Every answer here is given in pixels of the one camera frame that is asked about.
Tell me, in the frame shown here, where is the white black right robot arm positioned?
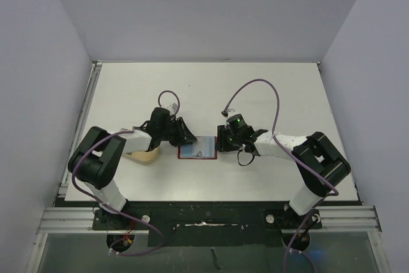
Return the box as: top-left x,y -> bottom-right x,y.
215,109 -> 351,228

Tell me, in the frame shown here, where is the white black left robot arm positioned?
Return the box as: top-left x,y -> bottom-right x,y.
68,107 -> 197,229

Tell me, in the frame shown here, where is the aluminium rail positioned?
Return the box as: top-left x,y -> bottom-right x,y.
37,206 -> 382,234
57,61 -> 103,198

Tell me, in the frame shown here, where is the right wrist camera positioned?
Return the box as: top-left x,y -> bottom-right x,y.
221,108 -> 236,118

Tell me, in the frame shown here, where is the beige oval tray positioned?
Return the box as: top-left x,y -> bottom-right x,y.
123,148 -> 160,165

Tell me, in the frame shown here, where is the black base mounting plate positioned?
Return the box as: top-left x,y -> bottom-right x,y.
92,201 -> 322,247

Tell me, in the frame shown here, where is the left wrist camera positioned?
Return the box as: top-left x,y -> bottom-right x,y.
164,103 -> 180,116

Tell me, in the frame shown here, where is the aluminium left rail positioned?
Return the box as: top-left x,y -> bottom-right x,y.
57,61 -> 103,198

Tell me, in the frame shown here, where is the red leather card holder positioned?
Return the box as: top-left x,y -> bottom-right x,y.
178,136 -> 218,160

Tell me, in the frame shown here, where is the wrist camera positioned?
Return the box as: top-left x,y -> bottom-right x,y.
221,108 -> 236,118
164,103 -> 180,116

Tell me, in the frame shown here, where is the aluminium front rail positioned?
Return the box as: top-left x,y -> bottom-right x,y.
37,206 -> 382,234

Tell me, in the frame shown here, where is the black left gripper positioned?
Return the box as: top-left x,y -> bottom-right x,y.
159,117 -> 196,146

